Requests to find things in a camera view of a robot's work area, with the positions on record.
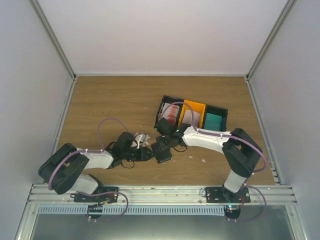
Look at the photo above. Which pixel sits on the black left storage bin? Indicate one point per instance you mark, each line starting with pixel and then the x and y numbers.
pixel 171 101

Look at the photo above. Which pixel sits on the black leather card holder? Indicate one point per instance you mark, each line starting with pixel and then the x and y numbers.
pixel 161 156

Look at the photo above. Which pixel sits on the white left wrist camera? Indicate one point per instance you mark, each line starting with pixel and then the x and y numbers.
pixel 141 140

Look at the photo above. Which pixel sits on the aluminium corner post right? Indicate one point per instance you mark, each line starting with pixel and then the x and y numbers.
pixel 284 13

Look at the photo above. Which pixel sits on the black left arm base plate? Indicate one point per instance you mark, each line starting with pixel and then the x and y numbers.
pixel 107 194

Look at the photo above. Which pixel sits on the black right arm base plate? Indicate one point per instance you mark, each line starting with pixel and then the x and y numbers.
pixel 215 195

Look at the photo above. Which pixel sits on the black storage bin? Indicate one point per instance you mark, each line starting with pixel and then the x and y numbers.
pixel 218 111
pixel 171 101

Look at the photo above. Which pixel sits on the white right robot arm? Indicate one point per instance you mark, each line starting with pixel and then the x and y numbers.
pixel 239 149

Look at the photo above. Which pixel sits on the yellow middle storage bin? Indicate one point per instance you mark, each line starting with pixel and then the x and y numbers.
pixel 193 107

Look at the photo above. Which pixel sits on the red white card stack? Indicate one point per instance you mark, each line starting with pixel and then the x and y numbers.
pixel 171 113

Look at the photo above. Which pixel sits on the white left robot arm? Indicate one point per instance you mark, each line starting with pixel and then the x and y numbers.
pixel 63 171

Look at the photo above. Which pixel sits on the teal card stack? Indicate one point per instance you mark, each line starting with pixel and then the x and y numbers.
pixel 212 122

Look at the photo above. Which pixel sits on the black right storage bin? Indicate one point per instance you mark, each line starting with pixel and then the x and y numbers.
pixel 218 111

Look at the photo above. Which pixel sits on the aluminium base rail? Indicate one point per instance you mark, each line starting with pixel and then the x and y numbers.
pixel 191 195

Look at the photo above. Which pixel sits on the aluminium corner post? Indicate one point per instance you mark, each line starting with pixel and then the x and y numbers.
pixel 52 36
pixel 284 13

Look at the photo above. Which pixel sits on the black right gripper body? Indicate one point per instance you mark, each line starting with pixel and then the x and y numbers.
pixel 171 145

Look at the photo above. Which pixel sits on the aluminium corner post left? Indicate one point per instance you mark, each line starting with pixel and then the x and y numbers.
pixel 52 36

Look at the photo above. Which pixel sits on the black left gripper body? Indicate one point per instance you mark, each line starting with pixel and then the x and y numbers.
pixel 140 156

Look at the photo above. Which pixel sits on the grey slotted cable duct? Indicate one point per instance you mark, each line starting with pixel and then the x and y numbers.
pixel 196 210

